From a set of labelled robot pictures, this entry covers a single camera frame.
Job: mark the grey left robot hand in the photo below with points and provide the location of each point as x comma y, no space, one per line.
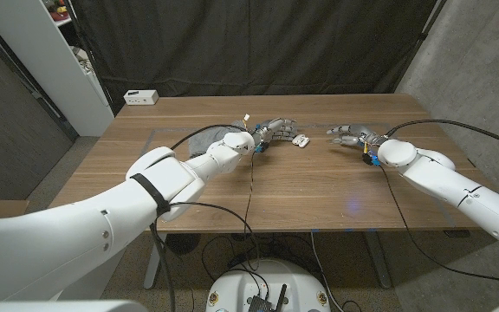
275,129

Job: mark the red shelf object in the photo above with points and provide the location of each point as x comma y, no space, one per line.
59,16

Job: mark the black backdrop curtain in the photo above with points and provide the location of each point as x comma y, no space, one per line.
254,43

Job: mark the white shelf cabinet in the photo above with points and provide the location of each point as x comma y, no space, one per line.
46,56

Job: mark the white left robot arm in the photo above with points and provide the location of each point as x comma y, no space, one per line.
80,225

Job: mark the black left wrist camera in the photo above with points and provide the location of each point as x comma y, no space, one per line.
261,147

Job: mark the black round floor fan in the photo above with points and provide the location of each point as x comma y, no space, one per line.
183,243

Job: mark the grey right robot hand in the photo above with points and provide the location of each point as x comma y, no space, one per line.
358,133

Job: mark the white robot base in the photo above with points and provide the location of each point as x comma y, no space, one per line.
271,277

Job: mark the white airpods case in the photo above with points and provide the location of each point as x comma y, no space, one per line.
301,141

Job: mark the black antenna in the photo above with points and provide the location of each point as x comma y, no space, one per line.
281,299

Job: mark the black electronics module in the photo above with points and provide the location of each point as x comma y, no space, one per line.
260,304

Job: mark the white shelf clutter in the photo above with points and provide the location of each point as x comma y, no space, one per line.
82,54

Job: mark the white power strip box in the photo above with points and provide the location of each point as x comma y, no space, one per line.
141,97

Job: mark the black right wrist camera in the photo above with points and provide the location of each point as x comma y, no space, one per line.
368,159

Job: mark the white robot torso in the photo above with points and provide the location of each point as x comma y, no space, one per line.
59,307

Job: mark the cardboard box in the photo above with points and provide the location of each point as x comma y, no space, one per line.
2,208

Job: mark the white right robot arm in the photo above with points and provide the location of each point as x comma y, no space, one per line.
449,182

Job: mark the grey table leg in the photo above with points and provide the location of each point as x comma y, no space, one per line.
379,264
154,264

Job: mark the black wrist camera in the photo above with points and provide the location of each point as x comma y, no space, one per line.
368,159
261,147

